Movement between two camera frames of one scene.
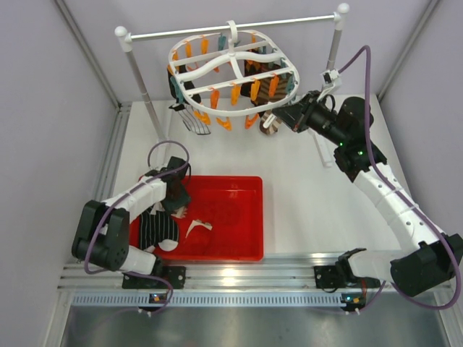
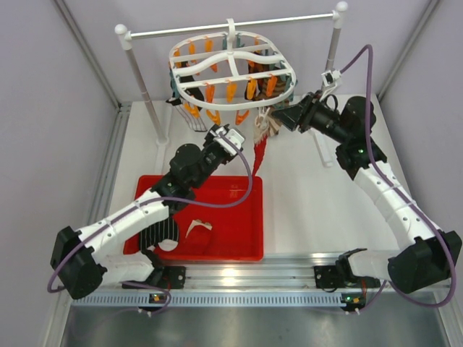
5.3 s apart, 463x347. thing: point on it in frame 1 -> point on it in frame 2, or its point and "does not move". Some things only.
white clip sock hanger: [231, 73] does not move
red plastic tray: [225, 223] does not move
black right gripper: [292, 116] does not move
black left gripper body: [175, 201] -> [211, 150]
